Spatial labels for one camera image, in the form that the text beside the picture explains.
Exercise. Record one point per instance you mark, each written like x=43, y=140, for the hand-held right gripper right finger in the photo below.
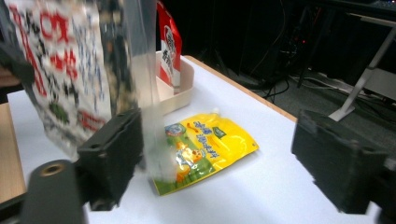
x=336, y=161

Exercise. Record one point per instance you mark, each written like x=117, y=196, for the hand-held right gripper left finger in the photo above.
x=112, y=155

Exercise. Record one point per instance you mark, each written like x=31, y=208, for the clear dried seaweed packet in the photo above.
x=68, y=71

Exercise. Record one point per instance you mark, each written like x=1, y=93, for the white divided lunch box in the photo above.
x=182, y=87

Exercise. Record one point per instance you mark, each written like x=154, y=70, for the yellow sauce pouch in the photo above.
x=211, y=140

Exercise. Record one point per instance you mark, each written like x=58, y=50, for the red seasoning packet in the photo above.
x=171, y=40

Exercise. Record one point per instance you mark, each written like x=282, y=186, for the white metal desk frame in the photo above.
x=364, y=77

